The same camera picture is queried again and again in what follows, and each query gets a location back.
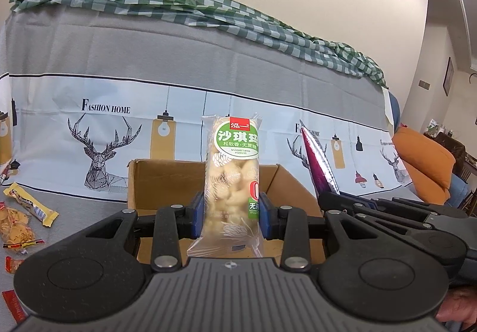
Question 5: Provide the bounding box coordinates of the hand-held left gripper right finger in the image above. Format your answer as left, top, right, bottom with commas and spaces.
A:
258, 192, 377, 273

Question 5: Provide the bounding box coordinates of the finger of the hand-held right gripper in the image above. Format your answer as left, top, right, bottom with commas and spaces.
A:
353, 210, 448, 245
318, 192, 427, 220

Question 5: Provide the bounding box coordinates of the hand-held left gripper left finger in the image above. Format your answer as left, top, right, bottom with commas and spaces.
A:
79, 192, 206, 273

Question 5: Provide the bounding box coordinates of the purple chocolate bar packet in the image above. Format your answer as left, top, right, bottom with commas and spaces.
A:
300, 125, 341, 196

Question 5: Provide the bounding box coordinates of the cardboard box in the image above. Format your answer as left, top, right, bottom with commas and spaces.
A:
127, 159, 326, 269

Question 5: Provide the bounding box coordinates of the green label pastry packet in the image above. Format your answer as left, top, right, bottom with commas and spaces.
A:
186, 114, 264, 260

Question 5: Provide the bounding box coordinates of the yellow candy bar packet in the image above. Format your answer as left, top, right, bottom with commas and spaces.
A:
3, 182, 59, 227

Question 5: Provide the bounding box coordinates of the clear bag of yellow chips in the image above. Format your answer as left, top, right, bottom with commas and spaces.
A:
0, 201, 45, 255

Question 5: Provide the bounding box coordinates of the person's right hand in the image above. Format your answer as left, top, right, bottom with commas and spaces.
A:
434, 287, 477, 332

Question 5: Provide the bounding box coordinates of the orange cushion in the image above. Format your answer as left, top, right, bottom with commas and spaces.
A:
391, 126, 457, 206

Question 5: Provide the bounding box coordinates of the dark wooden cabinet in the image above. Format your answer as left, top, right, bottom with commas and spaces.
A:
425, 119, 477, 184

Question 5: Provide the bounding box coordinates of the grey deer printed cloth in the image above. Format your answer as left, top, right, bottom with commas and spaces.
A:
0, 6, 414, 303

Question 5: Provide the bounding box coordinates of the small orange snack bar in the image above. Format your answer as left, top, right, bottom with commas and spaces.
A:
4, 255, 27, 275

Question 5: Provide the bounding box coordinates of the red square packet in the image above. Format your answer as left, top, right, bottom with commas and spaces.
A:
2, 289, 29, 321

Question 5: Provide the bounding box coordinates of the green checkered cloth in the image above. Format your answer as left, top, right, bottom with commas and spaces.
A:
9, 0, 389, 89

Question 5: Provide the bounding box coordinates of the small framed wall picture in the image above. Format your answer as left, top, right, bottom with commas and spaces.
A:
443, 56, 455, 97

